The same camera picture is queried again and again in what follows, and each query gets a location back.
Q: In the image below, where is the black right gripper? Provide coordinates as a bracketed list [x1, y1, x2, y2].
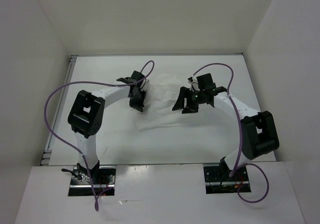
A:
[172, 86, 205, 114]

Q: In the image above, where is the white skirt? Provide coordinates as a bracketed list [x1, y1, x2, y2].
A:
[134, 74, 195, 131]

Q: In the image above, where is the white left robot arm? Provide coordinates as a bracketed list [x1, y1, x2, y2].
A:
[67, 73, 149, 184]

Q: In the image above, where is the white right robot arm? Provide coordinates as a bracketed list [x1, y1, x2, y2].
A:
[172, 87, 280, 180]

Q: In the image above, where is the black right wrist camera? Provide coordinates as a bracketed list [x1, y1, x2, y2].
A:
[196, 73, 216, 91]

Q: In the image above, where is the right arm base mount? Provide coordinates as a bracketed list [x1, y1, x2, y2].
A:
[203, 163, 251, 194]

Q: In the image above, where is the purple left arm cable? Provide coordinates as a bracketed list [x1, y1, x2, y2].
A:
[44, 60, 155, 212]

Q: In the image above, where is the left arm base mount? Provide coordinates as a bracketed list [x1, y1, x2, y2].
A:
[61, 166, 116, 196]

